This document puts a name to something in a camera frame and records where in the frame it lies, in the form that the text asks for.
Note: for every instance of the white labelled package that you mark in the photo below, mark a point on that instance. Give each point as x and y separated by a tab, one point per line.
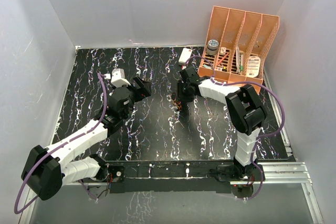
253	65

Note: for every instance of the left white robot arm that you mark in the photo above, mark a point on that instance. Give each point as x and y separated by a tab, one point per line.
47	169

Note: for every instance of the orange keyring carabiner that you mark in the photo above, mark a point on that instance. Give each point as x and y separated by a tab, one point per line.
178	105

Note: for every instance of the orange file organizer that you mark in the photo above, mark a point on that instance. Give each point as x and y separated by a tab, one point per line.
252	32

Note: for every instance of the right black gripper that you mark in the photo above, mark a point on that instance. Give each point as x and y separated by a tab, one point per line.
180	97

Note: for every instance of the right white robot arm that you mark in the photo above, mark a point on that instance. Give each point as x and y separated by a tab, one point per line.
246	113

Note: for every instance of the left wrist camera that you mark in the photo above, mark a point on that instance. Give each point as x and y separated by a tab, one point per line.
117	78

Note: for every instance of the key with red tag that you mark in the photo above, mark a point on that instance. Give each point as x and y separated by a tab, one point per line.
173	96

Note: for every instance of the white small box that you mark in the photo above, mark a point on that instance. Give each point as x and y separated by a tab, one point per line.
184	56

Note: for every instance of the grey round tape tin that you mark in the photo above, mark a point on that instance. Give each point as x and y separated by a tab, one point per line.
212	47

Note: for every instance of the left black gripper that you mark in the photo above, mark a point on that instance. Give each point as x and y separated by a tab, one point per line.
144	89

